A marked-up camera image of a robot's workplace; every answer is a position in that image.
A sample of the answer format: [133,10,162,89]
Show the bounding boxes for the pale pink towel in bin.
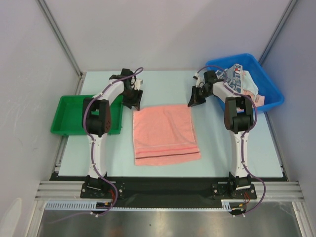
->
[244,90,265,107]

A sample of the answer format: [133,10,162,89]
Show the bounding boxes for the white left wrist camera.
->
[133,78,143,90]

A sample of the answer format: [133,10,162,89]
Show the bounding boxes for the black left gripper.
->
[120,87,143,111]

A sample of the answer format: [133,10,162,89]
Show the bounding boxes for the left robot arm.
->
[82,67,144,198]

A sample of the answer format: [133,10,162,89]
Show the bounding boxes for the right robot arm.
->
[188,70,257,198]

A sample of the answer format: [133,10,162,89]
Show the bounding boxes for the green plastic tray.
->
[50,95,123,136]

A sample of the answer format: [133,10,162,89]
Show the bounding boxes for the aluminium frame rail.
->
[35,181,304,201]

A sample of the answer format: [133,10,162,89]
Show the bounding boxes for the blue white patterned towel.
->
[215,64,244,94]

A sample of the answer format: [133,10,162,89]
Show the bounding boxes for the blue plastic bin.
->
[206,53,284,113]

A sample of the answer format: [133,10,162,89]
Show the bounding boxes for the white cable duct rail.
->
[44,199,244,213]

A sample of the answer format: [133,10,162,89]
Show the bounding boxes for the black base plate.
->
[50,173,286,206]

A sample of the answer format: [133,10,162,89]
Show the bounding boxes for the pink terry towel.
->
[133,104,201,166]

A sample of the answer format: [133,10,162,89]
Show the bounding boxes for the white light blue towel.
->
[242,70,259,96]

